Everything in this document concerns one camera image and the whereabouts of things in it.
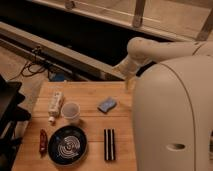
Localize black chair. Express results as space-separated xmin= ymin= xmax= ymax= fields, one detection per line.
xmin=0 ymin=75 xmax=31 ymax=171

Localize wooden beam rail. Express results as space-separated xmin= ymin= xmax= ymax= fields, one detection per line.
xmin=0 ymin=21 xmax=124 ymax=80

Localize black white striped eraser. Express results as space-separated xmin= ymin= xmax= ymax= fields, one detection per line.
xmin=104 ymin=129 xmax=116 ymax=161

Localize blue sponge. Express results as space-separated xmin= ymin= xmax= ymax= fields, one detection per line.
xmin=97 ymin=97 xmax=117 ymax=113

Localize blue floor object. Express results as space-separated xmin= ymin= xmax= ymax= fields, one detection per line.
xmin=50 ymin=73 xmax=65 ymax=82

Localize white ceramic cup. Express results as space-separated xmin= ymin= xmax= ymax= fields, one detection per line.
xmin=61 ymin=102 xmax=80 ymax=125

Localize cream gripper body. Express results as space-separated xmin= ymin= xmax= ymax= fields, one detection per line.
xmin=114 ymin=56 xmax=141 ymax=80

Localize red pocket knife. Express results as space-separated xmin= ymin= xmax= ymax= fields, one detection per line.
xmin=39 ymin=129 xmax=48 ymax=155

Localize black patterned plate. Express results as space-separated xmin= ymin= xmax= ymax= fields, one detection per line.
xmin=48 ymin=125 xmax=87 ymax=166

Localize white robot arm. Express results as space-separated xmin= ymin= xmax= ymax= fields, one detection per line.
xmin=116 ymin=37 xmax=213 ymax=171

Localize white tube bottle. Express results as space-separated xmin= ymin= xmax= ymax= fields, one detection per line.
xmin=48 ymin=91 xmax=64 ymax=124

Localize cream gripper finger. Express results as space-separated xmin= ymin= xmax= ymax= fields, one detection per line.
xmin=125 ymin=79 xmax=131 ymax=90

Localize black floor cables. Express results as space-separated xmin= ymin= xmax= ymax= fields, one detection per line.
xmin=19 ymin=46 xmax=54 ymax=78

